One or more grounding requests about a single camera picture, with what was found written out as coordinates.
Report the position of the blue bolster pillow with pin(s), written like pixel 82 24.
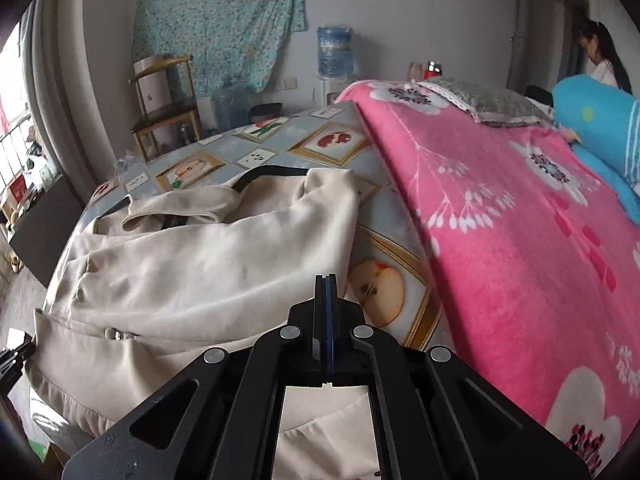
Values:
pixel 600 115

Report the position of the small bottle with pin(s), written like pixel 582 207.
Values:
pixel 185 132

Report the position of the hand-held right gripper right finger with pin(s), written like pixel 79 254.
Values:
pixel 334 305

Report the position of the grey lace-trimmed pillow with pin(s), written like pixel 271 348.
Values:
pixel 490 100

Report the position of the red box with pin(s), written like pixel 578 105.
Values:
pixel 17 187

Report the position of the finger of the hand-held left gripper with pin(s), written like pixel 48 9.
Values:
pixel 12 365

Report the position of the black bin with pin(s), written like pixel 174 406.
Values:
pixel 266 111

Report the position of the glass jar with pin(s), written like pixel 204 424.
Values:
pixel 414 71

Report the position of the dark low cabinet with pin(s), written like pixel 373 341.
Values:
pixel 40 230

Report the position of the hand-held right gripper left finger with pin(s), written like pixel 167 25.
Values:
pixel 319 305

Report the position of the teal floral wall cloth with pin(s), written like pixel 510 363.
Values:
pixel 220 20

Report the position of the clear plastic bag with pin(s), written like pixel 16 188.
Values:
pixel 125 166

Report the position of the green packet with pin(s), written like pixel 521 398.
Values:
pixel 38 447

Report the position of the pink floral blanket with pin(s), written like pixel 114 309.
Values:
pixel 500 260

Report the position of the cream jacket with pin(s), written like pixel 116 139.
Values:
pixel 200 260

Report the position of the white water dispenser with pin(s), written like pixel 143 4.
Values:
pixel 330 92

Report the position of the balcony railing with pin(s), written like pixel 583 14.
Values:
pixel 12 145

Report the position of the white cylinder box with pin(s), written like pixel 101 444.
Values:
pixel 152 82

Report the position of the fruit print tablecloth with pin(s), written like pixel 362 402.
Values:
pixel 390 220

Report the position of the grey curtain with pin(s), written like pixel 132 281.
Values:
pixel 55 85

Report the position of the wooden chair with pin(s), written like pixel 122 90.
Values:
pixel 165 115

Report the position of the empty clear water jug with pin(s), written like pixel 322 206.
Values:
pixel 230 107

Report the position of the wall outlet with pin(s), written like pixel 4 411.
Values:
pixel 287 83

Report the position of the blue water jug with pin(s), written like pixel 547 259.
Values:
pixel 335 52

